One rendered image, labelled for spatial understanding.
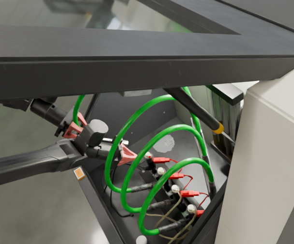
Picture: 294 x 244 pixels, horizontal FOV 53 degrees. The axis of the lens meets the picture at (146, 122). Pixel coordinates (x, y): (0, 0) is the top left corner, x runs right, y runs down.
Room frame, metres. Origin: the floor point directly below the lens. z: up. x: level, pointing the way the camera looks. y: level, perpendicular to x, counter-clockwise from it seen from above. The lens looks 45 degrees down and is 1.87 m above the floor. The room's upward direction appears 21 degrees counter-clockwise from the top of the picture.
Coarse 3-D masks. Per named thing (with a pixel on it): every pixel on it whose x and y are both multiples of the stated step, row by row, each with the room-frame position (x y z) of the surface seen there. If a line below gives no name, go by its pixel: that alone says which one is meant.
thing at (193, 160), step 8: (184, 160) 0.40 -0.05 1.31; (192, 160) 0.40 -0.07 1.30; (200, 160) 0.40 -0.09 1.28; (176, 168) 0.38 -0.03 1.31; (208, 168) 0.40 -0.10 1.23; (168, 176) 0.38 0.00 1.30; (208, 176) 0.41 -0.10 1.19; (160, 184) 0.37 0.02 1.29; (152, 192) 0.37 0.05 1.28; (144, 208) 0.36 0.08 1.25; (144, 216) 0.35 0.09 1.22; (168, 224) 0.38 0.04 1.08; (176, 224) 0.37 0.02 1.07; (184, 224) 0.37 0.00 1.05; (144, 232) 0.35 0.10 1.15; (152, 232) 0.35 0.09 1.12; (160, 232) 0.35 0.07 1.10
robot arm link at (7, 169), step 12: (60, 144) 0.60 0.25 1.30; (72, 144) 0.62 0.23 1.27; (12, 156) 0.52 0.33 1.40; (24, 156) 0.53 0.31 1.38; (36, 156) 0.54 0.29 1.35; (48, 156) 0.55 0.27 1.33; (60, 156) 0.55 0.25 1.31; (72, 156) 0.56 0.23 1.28; (0, 168) 0.48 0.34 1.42; (12, 168) 0.48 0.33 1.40; (24, 168) 0.49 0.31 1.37; (36, 168) 0.51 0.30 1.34; (48, 168) 0.53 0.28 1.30; (60, 168) 0.55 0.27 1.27; (0, 180) 0.46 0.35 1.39; (12, 180) 0.48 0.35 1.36
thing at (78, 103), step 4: (184, 88) 0.67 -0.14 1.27; (188, 92) 0.67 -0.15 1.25; (80, 96) 0.71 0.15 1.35; (84, 96) 0.71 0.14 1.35; (80, 100) 0.71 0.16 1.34; (76, 104) 0.71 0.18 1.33; (76, 108) 0.71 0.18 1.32; (76, 112) 0.71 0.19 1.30; (76, 116) 0.71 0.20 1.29; (76, 120) 0.71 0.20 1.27; (80, 128) 0.72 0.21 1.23
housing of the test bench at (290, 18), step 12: (228, 0) 0.66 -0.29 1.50; (240, 0) 0.64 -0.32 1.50; (252, 0) 0.62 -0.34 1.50; (264, 0) 0.60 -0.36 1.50; (276, 0) 0.59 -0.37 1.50; (288, 0) 0.57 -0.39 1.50; (252, 12) 0.58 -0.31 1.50; (264, 12) 0.56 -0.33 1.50; (276, 12) 0.54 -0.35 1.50; (288, 12) 0.53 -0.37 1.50; (276, 24) 0.51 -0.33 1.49; (288, 24) 0.49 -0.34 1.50
